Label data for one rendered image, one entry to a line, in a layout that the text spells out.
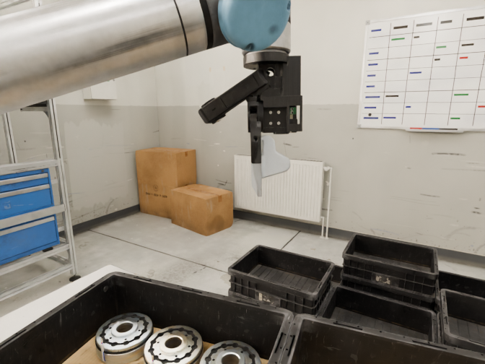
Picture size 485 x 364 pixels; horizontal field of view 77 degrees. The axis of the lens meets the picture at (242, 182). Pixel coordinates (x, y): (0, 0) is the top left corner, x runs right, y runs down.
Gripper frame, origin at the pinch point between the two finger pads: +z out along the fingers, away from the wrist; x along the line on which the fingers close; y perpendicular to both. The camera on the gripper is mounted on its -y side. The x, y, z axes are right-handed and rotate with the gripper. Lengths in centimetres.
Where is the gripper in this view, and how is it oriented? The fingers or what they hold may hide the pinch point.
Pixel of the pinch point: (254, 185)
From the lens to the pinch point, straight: 50.5
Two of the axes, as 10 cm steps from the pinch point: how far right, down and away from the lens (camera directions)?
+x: 0.3, -1.6, 9.9
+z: 0.2, 9.9, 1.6
